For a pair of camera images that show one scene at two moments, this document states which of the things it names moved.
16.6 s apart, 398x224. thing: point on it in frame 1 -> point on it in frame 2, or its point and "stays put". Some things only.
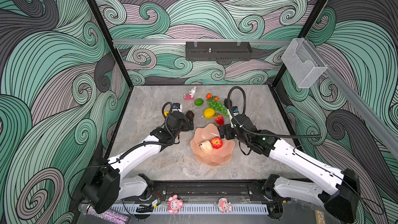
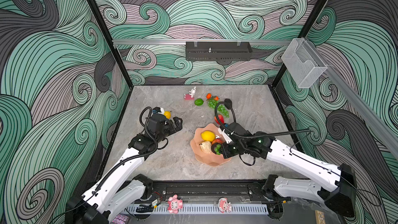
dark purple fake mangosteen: [189, 113] -> [216, 148]
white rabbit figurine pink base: [190, 96] stays put
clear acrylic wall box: [303, 63] stays put
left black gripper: [185, 126] -> [172, 129]
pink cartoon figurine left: [174, 204] stays put
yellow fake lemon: [209, 113] -> [207, 135]
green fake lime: [198, 101] stays put
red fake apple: [216, 142] stays put
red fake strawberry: [219, 120] stays put
